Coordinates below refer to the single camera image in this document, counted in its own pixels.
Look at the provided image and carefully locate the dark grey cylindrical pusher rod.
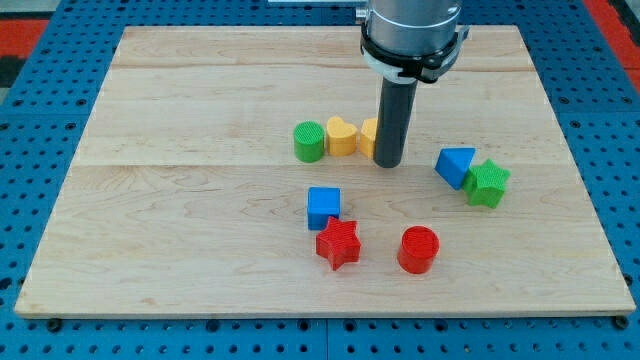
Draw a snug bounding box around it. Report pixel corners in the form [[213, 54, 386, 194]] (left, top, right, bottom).
[[373, 79, 417, 168]]

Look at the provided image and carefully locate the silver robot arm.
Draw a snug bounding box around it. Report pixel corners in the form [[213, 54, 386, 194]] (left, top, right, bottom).
[[360, 0, 469, 168]]

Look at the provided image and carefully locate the yellow heart block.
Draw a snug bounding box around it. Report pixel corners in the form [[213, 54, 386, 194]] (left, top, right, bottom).
[[326, 116, 358, 156]]

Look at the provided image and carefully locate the blue triangle block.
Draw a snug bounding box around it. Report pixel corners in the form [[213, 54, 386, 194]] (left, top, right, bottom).
[[435, 147, 476, 190]]

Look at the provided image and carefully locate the green cylinder block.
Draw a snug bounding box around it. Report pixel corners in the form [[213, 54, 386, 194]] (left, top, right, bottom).
[[293, 121, 325, 163]]

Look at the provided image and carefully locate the green star block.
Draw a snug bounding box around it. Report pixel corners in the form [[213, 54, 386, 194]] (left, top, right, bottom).
[[462, 159, 511, 209]]

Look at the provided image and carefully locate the blue cube block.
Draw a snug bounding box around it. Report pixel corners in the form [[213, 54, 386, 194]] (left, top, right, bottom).
[[307, 187, 341, 230]]

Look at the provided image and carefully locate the red cylinder block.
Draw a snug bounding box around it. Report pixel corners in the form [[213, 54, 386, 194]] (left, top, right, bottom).
[[397, 226, 440, 274]]

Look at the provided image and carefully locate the red star block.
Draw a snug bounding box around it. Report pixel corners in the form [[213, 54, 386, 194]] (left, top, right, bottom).
[[316, 216, 361, 271]]

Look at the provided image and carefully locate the light wooden board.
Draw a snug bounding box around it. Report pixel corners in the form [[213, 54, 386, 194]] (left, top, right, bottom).
[[15, 26, 636, 319]]

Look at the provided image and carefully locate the black clamp ring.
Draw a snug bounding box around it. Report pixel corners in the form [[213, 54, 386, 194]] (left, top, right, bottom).
[[359, 24, 471, 85]]

